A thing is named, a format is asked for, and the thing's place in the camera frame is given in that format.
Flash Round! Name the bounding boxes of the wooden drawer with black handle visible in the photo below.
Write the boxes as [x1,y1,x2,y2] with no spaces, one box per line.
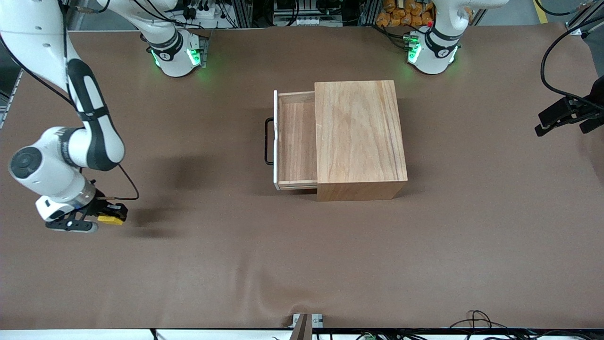
[264,90,319,192]

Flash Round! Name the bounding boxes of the brown table cloth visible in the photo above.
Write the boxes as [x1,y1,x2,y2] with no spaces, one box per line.
[0,24,604,330]

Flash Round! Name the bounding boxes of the orange bagged items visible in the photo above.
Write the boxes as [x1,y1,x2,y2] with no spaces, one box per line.
[376,0,436,28]

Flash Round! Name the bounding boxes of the wooden cabinet box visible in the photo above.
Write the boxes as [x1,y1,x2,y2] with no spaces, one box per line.
[315,80,409,202]

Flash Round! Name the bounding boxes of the white power strip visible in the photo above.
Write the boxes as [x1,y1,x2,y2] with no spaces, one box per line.
[181,0,223,20]

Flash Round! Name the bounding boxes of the metal table clamp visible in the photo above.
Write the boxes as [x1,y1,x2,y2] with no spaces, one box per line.
[291,313,324,340]

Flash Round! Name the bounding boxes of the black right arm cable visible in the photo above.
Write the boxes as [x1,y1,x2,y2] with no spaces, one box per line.
[57,0,141,202]

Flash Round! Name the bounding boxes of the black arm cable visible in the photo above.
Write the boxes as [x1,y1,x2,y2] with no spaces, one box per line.
[57,0,141,202]
[534,0,604,113]

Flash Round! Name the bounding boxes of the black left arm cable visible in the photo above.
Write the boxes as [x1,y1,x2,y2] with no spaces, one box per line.
[534,0,604,113]

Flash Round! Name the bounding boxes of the aluminium frame profile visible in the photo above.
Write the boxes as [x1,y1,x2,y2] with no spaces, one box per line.
[565,0,604,36]
[230,0,253,28]

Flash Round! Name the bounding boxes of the black cable bundle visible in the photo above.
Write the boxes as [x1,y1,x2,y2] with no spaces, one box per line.
[444,310,604,340]

